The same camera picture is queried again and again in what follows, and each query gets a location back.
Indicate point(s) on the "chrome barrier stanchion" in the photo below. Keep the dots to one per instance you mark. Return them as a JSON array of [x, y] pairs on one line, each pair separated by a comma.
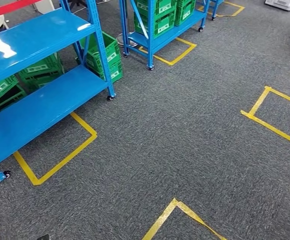
[[127, 41]]

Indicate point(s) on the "red barrier belt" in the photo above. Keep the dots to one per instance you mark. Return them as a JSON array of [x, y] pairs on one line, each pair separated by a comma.
[[10, 8]]

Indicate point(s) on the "white flat device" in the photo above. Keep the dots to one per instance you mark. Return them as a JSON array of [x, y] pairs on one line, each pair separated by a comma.
[[281, 4]]

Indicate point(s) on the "twisted yellow floor tape square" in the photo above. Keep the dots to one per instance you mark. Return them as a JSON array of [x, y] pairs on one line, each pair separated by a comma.
[[160, 220]]

